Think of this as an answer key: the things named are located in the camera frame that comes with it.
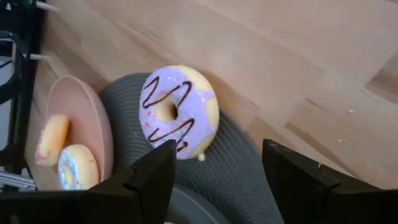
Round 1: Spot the large purple frosted donut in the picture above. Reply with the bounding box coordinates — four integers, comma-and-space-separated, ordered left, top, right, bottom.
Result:
138, 64, 220, 162

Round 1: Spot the round dark woven placemat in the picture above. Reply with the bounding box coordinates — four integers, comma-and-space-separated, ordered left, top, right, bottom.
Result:
98, 73, 285, 224

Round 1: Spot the dark grey plate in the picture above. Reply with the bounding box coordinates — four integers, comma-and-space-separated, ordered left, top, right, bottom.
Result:
164, 183, 231, 224

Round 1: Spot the large pink frosted donut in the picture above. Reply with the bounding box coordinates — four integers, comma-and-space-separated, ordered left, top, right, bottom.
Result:
34, 113, 71, 167

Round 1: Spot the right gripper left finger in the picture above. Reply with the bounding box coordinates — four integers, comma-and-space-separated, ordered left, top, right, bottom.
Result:
86, 139, 177, 224

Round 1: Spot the black aluminium table frame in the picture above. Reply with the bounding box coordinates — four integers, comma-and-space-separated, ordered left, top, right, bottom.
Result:
0, 0, 43, 190

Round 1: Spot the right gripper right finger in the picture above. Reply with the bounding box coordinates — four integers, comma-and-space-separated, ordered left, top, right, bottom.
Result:
262, 139, 352, 224

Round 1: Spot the large white blue frosted donut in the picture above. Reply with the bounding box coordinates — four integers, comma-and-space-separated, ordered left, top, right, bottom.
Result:
57, 144, 100, 190

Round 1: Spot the pink plate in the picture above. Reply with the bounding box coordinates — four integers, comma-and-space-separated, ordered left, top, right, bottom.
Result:
24, 75, 114, 191

